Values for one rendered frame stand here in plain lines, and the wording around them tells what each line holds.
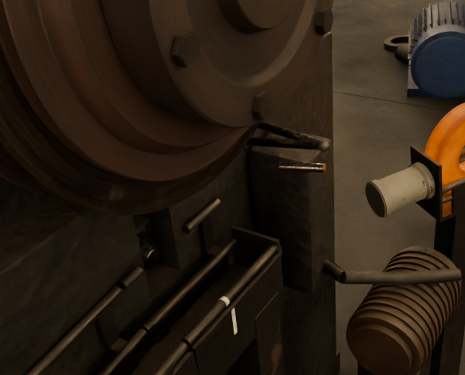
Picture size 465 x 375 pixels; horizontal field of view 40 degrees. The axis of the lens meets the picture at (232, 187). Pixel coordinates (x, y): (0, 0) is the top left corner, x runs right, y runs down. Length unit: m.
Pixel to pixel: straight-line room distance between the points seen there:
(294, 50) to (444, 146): 0.47
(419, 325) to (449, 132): 0.29
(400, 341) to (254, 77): 0.57
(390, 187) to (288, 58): 0.45
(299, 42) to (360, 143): 1.96
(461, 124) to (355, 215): 1.15
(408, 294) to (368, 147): 1.52
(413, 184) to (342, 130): 1.64
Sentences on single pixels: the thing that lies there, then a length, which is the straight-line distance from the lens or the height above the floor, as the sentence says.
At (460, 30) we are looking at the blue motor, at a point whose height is 0.33.
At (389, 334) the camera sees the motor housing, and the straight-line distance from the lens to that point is 1.01.
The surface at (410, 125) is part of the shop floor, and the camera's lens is 2.69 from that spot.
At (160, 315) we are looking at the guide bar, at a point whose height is 0.70.
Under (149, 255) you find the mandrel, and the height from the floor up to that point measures 0.75.
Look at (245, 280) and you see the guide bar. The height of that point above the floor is 0.71.
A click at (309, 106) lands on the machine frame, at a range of 1.06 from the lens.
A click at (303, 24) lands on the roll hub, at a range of 0.62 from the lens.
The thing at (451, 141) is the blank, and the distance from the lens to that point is 1.03.
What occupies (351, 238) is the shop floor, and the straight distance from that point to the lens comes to 2.04.
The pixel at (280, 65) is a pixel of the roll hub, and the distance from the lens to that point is 0.59.
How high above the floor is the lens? 1.23
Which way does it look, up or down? 32 degrees down
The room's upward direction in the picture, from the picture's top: 7 degrees counter-clockwise
